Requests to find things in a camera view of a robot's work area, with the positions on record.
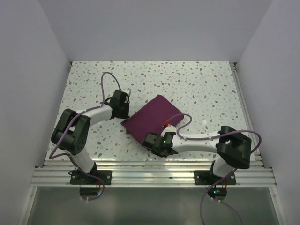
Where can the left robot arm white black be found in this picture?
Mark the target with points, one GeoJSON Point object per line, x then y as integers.
{"type": "Point", "coordinates": [71, 132]}

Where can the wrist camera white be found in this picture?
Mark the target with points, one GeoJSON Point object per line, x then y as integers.
{"type": "Point", "coordinates": [168, 127]}
{"type": "Point", "coordinates": [127, 90]}

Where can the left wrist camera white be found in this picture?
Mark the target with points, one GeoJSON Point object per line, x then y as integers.
{"type": "Point", "coordinates": [127, 90]}

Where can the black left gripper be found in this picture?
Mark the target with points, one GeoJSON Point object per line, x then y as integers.
{"type": "Point", "coordinates": [125, 116]}

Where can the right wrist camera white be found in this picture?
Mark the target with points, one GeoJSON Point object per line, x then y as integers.
{"type": "Point", "coordinates": [168, 127]}

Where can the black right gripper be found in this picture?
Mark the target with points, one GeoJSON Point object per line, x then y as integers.
{"type": "Point", "coordinates": [157, 152]}

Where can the aluminium rail frame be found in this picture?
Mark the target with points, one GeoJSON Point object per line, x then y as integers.
{"type": "Point", "coordinates": [146, 189]}

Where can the purple cloth mat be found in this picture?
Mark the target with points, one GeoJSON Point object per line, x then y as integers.
{"type": "Point", "coordinates": [151, 118]}

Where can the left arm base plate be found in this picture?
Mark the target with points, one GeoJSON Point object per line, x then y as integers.
{"type": "Point", "coordinates": [98, 177]}

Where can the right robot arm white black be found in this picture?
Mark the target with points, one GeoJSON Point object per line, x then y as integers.
{"type": "Point", "coordinates": [233, 148]}

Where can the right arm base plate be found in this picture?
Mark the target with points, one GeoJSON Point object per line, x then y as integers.
{"type": "Point", "coordinates": [207, 178]}

